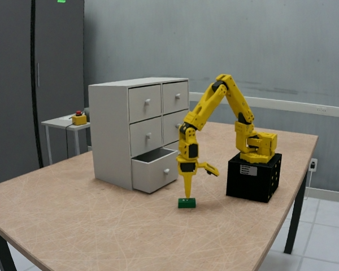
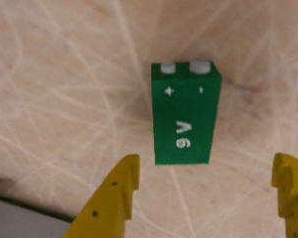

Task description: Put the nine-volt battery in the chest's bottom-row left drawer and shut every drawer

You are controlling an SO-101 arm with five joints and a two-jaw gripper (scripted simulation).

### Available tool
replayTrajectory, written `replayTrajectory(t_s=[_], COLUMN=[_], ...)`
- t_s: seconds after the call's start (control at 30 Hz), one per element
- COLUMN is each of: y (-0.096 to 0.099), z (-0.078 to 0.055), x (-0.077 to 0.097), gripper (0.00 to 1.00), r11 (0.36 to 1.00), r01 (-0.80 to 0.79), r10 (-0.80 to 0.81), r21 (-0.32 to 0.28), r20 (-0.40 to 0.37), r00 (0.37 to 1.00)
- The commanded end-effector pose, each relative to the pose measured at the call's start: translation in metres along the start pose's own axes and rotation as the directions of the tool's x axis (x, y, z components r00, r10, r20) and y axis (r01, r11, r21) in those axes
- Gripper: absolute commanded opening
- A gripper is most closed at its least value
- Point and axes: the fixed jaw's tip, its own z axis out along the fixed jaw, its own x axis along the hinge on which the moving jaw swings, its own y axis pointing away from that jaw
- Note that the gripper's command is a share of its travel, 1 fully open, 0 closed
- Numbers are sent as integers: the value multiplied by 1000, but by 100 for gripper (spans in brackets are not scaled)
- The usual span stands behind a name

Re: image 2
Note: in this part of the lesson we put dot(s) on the green 9v battery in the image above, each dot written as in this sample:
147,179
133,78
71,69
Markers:
185,103

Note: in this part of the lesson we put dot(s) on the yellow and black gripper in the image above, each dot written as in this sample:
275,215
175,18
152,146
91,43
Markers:
105,213

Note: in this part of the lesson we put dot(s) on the grey drawer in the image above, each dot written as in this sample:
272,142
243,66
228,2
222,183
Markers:
18,223

